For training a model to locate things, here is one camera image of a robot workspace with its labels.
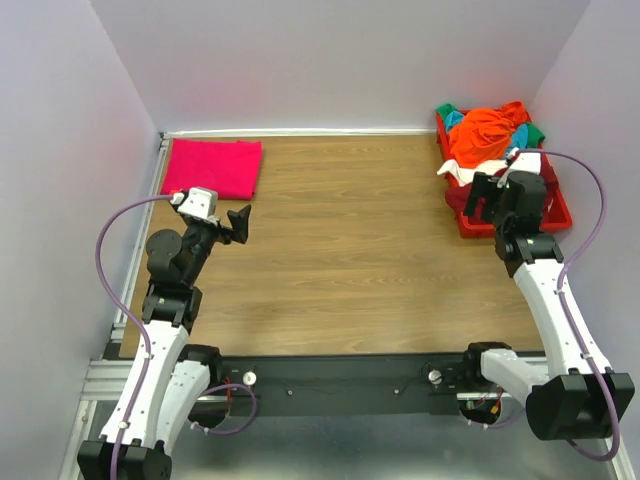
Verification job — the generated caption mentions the dark red t shirt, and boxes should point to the dark red t shirt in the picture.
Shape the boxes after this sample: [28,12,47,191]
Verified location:
[445,165,559,225]

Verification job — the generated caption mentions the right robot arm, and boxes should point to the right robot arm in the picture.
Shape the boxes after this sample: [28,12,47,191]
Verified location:
[459,171,635,441]

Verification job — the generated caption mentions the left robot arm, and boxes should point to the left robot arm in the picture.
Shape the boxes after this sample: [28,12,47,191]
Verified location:
[77,206,251,479]

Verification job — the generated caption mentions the white t shirt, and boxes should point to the white t shirt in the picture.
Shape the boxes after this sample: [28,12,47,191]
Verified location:
[437,159,507,186]

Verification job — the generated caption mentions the red plastic bin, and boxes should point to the red plastic bin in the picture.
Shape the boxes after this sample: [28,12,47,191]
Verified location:
[436,118,572,239]

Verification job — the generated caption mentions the orange t shirt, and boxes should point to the orange t shirt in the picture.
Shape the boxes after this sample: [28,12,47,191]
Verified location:
[448,101,529,168]

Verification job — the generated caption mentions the folded pink t shirt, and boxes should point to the folded pink t shirt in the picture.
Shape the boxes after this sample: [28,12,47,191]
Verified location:
[160,139,263,200]

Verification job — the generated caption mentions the teal t shirt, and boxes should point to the teal t shirt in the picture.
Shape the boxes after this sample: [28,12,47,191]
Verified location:
[440,107,530,164]

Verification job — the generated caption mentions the green t shirt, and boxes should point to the green t shirt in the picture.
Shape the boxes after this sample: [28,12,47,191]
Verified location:
[435,103,546,148]

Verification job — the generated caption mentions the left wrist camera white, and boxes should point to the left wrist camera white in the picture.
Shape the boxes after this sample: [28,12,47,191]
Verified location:
[169,187,218,221]

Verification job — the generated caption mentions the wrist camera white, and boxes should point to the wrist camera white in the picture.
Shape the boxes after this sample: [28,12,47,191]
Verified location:
[169,187,218,221]
[504,149,542,176]

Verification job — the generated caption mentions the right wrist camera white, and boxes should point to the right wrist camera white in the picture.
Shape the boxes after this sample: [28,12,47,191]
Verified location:
[504,149,542,176]

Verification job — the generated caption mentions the aluminium rail frame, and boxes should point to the aluminium rail frame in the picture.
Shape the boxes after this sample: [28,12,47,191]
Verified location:
[58,132,174,480]

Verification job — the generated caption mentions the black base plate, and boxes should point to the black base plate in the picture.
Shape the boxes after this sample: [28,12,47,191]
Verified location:
[189,353,509,426]

